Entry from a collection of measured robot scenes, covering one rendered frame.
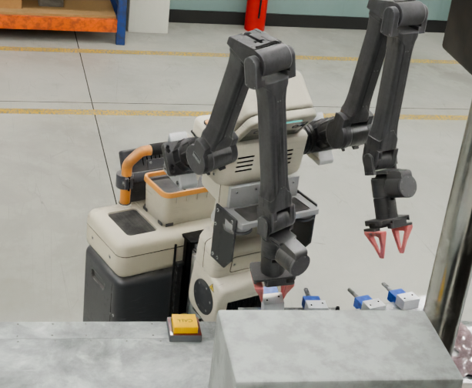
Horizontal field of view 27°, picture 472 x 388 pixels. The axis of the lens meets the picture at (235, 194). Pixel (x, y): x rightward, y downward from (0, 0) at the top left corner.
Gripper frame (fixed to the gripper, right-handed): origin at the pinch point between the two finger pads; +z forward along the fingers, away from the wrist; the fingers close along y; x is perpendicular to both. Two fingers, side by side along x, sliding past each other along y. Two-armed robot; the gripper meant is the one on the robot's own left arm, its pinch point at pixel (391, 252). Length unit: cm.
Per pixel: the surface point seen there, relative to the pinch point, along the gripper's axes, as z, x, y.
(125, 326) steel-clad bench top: 7, 29, -64
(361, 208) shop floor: 14, 195, 150
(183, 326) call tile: 9, 18, -53
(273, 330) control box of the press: -11, -84, -93
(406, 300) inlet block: 13.1, -0.8, 2.1
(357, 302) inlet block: 11.7, 6.1, -8.4
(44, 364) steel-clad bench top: 10, 24, -88
